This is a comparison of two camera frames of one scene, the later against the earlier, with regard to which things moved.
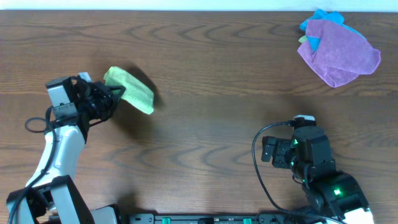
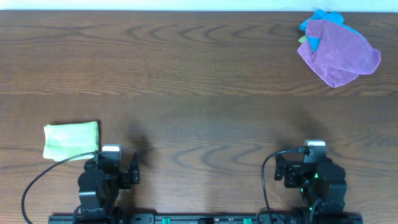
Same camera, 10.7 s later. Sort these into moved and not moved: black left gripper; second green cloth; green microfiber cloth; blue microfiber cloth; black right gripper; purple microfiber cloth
Moved: black left gripper; black right gripper; green microfiber cloth
Not moved: purple microfiber cloth; blue microfiber cloth; second green cloth
